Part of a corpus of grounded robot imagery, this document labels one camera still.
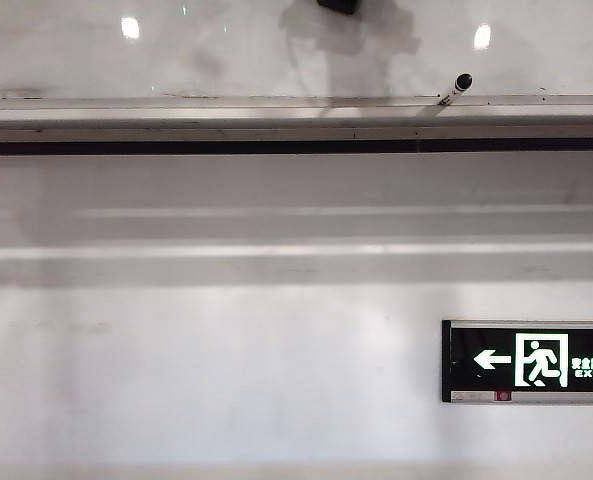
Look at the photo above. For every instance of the black magnetic whiteboard eraser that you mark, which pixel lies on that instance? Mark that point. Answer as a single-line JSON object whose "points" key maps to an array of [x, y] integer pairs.
{"points": [[338, 5]]}

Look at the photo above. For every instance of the aluminium whiteboard marker tray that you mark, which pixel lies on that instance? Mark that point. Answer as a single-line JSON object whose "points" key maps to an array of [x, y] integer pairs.
{"points": [[226, 117]]}

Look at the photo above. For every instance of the white glossy whiteboard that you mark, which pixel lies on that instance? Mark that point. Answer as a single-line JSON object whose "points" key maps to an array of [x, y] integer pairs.
{"points": [[126, 60]]}

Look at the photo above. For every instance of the white marker with black cap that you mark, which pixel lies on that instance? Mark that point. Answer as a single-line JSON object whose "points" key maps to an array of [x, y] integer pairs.
{"points": [[457, 87]]}

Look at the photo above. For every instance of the green illuminated exit sign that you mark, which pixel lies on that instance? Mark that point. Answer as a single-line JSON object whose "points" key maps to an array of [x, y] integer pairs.
{"points": [[541, 360]]}

